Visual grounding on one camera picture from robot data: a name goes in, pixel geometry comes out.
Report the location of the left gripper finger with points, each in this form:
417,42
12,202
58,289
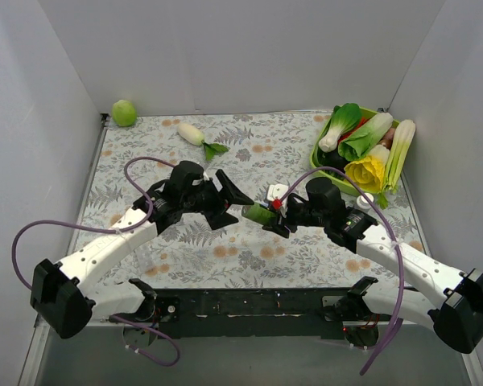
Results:
230,192
221,221

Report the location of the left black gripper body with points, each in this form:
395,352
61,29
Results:
214,199

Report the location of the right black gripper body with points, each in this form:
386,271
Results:
286,217

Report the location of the green pill bottle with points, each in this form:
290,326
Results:
258,213

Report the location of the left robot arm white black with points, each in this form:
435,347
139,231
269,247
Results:
65,294

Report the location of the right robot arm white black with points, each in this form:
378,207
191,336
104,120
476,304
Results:
438,297

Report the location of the green vegetable tray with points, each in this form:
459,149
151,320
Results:
333,159

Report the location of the white radish with leaves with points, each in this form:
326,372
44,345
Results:
195,137

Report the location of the yellow napa cabbage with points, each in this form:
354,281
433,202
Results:
369,172

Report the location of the bok choy middle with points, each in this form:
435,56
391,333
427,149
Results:
359,143

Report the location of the bok choy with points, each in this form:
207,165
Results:
359,143
344,119

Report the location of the black base bar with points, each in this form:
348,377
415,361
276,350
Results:
201,313

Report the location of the bok choy left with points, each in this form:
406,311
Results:
344,119

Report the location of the green round cabbage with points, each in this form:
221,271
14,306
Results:
124,113

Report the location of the pale celery stalk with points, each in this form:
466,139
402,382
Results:
402,140

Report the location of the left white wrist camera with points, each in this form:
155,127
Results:
200,180

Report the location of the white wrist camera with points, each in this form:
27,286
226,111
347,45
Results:
200,180
276,191

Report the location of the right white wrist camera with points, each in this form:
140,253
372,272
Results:
276,191

